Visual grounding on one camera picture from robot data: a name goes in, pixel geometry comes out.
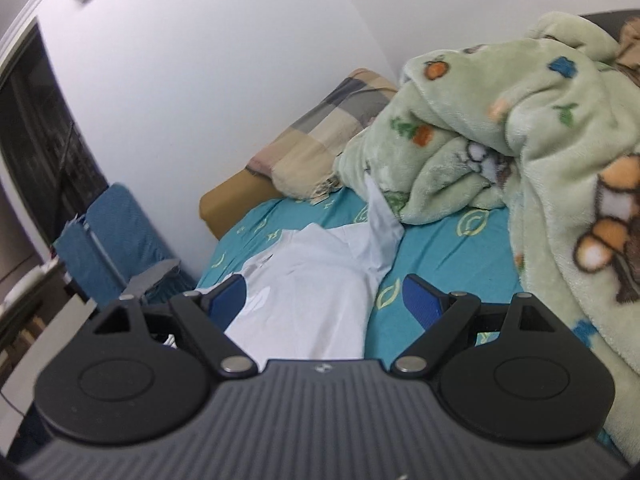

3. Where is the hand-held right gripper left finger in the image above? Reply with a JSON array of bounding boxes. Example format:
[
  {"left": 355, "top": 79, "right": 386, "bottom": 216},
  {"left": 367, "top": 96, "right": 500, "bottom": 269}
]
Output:
[{"left": 92, "top": 275, "right": 259, "bottom": 378}]

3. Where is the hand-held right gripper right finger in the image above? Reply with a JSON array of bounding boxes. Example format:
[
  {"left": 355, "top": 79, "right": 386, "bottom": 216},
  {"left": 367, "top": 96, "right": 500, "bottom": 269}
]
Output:
[{"left": 390, "top": 273, "right": 557, "bottom": 380}]

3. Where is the white shirt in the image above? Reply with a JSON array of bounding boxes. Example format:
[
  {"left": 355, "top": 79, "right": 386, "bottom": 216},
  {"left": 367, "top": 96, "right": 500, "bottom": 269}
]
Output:
[{"left": 223, "top": 174, "right": 406, "bottom": 361}]

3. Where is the teal patterned bed sheet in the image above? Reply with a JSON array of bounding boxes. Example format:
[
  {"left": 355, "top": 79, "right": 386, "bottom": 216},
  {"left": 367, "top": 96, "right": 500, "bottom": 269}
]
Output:
[{"left": 196, "top": 187, "right": 621, "bottom": 461}]

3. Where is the tan mattress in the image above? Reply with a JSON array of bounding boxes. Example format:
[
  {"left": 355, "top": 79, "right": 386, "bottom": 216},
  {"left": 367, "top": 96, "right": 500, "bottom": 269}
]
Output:
[{"left": 199, "top": 166, "right": 284, "bottom": 241}]

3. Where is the blue folding chair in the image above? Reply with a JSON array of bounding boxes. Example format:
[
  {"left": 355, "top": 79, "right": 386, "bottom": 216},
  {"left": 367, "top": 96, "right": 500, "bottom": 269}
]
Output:
[{"left": 52, "top": 183, "right": 197, "bottom": 306}]

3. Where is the green printed fleece blanket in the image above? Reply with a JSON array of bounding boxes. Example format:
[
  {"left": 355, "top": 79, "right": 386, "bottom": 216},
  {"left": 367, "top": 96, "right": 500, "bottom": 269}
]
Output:
[{"left": 334, "top": 11, "right": 640, "bottom": 462}]

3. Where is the plaid pillow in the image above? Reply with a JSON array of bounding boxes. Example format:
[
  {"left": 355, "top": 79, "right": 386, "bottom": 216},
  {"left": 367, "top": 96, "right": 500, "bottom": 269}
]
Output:
[{"left": 246, "top": 68, "right": 399, "bottom": 206}]

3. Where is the white desk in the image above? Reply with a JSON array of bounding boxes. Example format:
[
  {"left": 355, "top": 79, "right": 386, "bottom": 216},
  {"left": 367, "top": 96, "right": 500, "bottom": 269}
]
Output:
[{"left": 0, "top": 292, "right": 97, "bottom": 441}]

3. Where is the dark window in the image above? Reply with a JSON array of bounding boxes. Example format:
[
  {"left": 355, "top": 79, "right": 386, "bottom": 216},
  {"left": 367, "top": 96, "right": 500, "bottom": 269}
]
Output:
[{"left": 0, "top": 16, "right": 110, "bottom": 226}]

